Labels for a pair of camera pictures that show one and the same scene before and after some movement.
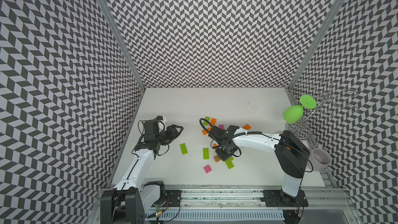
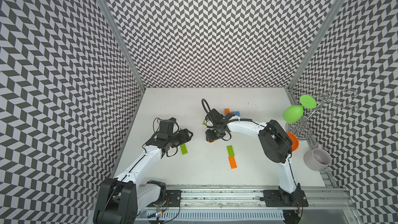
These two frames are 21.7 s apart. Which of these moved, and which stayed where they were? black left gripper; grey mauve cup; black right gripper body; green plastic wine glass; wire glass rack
Moved: black left gripper; black right gripper body
Stayed: grey mauve cup; green plastic wine glass; wire glass rack
